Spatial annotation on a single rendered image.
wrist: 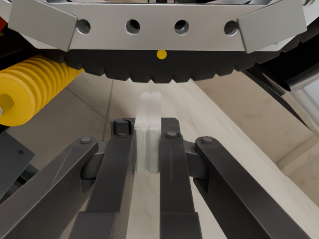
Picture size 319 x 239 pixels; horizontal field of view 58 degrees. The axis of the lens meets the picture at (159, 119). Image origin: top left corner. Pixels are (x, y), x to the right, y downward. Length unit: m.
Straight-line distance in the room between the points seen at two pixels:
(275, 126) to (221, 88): 1.86
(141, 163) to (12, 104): 0.19
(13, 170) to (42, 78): 0.38
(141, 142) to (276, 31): 0.17
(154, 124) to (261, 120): 7.45
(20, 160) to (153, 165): 0.59
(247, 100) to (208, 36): 6.93
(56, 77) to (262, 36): 0.25
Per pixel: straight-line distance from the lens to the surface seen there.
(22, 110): 0.33
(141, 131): 0.16
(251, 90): 7.13
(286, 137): 8.19
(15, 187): 0.77
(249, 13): 0.28
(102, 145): 0.16
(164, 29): 0.27
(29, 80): 0.34
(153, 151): 0.16
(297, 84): 0.49
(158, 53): 0.36
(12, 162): 0.72
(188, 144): 0.16
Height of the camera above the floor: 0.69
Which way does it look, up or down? 16 degrees down
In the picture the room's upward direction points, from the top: 48 degrees clockwise
